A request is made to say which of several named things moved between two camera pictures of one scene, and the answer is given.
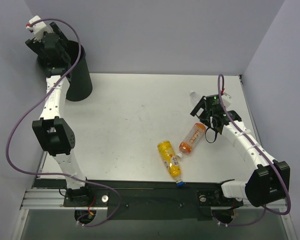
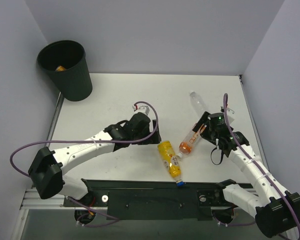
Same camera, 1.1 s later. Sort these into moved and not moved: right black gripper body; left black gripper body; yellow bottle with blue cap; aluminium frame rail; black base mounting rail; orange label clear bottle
Moved: right black gripper body; left black gripper body
Not moved: orange label clear bottle; yellow bottle with blue cap; black base mounting rail; aluminium frame rail
